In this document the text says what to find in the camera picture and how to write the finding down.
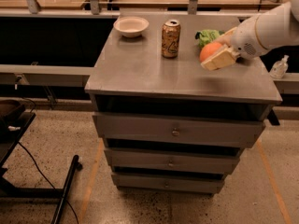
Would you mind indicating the grey drawer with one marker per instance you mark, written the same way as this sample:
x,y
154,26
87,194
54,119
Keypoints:
x,y
167,183
210,132
170,161

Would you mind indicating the clear sanitizer bottle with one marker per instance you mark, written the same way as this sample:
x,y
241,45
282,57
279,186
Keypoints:
x,y
279,68

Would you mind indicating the middle grey drawer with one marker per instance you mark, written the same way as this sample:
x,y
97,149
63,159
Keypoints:
x,y
170,161

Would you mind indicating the bottom grey drawer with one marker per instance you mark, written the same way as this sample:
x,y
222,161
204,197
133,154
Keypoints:
x,y
167,183

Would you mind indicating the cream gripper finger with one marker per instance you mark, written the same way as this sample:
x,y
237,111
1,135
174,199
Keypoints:
x,y
225,39
223,57

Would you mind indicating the grey drawer cabinet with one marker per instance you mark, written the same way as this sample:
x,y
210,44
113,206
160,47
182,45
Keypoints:
x,y
132,77

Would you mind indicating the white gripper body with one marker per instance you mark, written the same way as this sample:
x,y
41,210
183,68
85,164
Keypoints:
x,y
246,38

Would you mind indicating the gold orange soda can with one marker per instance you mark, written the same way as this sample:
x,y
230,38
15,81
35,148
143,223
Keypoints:
x,y
170,38

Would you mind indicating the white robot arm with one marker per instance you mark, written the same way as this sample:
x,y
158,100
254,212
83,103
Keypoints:
x,y
279,27

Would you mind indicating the white bowl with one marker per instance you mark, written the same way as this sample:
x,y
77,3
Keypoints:
x,y
131,27

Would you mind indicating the orange fruit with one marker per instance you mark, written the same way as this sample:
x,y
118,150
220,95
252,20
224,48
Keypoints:
x,y
208,50

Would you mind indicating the top grey drawer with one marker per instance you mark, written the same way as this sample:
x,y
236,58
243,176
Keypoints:
x,y
210,132

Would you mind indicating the green chip bag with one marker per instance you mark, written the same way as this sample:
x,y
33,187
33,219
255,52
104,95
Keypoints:
x,y
206,36

